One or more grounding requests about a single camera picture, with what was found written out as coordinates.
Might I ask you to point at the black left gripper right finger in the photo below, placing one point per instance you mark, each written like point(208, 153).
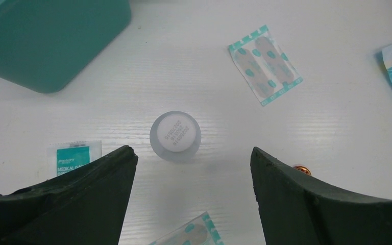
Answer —
point(296, 208)

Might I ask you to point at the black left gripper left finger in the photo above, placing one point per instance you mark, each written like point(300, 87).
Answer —
point(84, 206)

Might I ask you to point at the small white plastic bottle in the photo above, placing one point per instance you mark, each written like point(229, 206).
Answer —
point(175, 136)

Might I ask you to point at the teal medicine kit box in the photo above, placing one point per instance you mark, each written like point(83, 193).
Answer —
point(45, 44)

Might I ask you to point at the teal medical gauze packet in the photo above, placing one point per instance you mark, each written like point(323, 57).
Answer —
point(65, 157)

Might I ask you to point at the bandage strip pack near scissors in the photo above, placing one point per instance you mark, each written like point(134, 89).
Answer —
point(200, 230)

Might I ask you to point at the bandage strip pack upper centre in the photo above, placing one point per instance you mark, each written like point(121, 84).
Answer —
point(265, 67)

